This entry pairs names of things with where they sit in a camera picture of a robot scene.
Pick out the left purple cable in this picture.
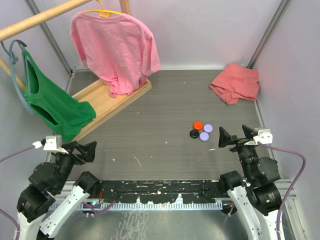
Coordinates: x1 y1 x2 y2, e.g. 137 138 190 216
0 144 37 236

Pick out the lilac earbud charging case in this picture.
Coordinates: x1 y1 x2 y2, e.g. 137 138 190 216
203 124 214 134

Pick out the orange clothes hanger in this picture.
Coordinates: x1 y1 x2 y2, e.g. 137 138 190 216
83 0 122 18

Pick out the white slotted cable duct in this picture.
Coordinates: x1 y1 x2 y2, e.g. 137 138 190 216
49 200 223 212

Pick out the orange earbud case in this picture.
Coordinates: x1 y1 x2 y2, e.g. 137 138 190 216
193 121 203 131

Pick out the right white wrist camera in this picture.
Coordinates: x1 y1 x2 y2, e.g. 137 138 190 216
245 127 273 146

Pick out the green tank top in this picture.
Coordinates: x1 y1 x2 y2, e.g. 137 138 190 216
21 49 96 142

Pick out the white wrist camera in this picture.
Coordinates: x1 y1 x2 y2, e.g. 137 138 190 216
32 135 69 154
245 127 273 146

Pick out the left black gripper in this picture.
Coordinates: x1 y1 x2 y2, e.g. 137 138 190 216
54 139 96 192

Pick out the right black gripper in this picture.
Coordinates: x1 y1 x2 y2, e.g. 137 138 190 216
218 123 261 181

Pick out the salmon folded cloth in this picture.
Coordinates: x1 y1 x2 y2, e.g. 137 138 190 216
209 63 259 105

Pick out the grey-blue clothes hanger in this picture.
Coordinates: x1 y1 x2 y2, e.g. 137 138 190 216
1 39 35 116

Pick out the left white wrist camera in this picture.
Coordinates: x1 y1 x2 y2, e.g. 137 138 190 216
32 135 69 154

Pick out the wooden clothes rack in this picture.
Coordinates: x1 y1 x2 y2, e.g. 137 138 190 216
0 0 152 141

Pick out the pink t-shirt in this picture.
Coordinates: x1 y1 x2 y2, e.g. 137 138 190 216
70 12 162 98

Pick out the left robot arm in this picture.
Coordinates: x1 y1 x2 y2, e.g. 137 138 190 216
14 137 100 240

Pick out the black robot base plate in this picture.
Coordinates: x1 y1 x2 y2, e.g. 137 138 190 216
90 180 228 204

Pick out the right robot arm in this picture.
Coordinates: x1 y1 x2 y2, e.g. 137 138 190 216
218 125 285 240

